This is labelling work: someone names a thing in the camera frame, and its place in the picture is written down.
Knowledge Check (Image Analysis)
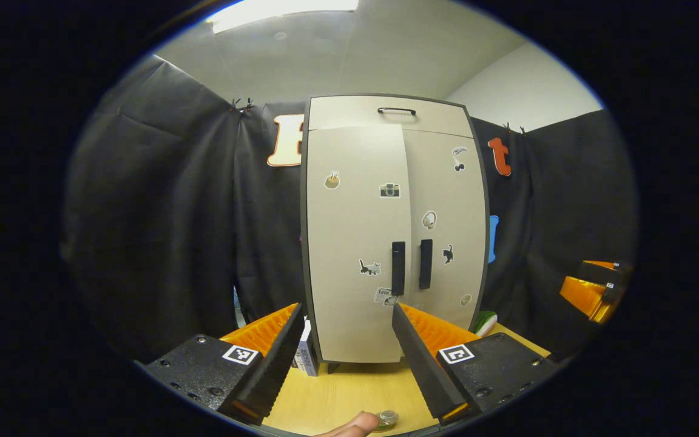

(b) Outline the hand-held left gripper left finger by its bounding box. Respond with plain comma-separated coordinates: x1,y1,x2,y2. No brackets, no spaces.
143,302,306,425

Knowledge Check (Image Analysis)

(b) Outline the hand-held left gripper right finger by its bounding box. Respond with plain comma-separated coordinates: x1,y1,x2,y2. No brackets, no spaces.
391,302,553,425

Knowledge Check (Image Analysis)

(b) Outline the white cabinet door camera sticker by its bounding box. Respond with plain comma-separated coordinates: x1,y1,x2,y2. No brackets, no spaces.
306,124,414,364

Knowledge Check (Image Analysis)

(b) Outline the white cabinet door cherry sticker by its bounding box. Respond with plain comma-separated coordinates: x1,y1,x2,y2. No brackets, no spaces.
402,129,488,331

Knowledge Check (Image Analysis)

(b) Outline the grey white cabinet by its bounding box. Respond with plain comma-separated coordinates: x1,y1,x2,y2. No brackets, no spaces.
300,93,491,374

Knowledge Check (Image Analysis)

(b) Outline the pale blue book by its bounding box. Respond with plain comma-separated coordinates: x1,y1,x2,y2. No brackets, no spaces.
294,317,320,377

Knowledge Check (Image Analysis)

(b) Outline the green white round object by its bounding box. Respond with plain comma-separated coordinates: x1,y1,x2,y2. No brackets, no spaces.
473,311,499,337

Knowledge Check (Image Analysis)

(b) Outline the ceiling light panel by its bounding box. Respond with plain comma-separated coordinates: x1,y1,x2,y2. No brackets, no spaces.
207,0,359,34

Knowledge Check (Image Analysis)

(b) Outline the white cabinet drawer black handle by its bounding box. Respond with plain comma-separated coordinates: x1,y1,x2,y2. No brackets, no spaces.
306,95,474,139

